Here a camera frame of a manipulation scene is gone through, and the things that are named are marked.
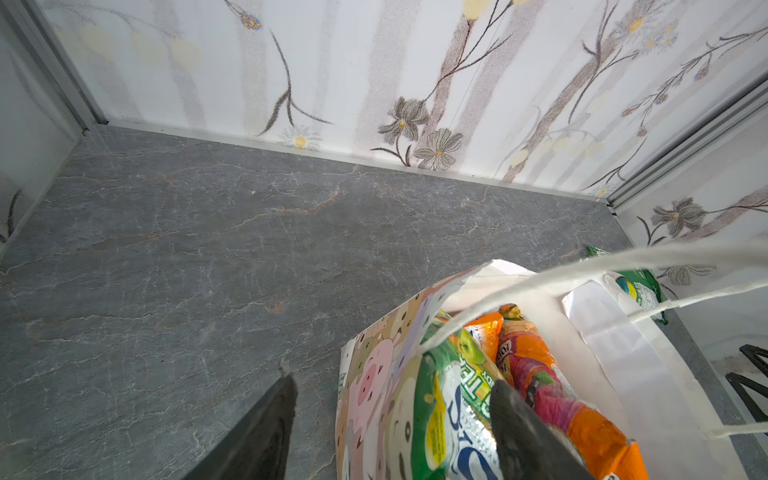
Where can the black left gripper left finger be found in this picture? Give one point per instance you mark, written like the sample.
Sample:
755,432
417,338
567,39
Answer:
258,445

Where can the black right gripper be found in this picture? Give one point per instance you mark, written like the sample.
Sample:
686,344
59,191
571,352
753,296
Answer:
745,386

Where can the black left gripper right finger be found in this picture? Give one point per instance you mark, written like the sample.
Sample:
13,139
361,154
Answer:
526,447

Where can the green snack packet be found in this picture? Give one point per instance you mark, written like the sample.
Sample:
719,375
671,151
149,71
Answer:
438,424
639,284

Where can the orange green Fox's candy bag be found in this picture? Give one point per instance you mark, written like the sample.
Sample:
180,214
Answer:
527,364

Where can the orange snack packet back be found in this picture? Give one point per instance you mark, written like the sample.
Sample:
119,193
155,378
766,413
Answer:
479,340

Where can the white cartoon paper bag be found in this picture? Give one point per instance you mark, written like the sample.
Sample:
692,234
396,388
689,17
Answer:
610,350

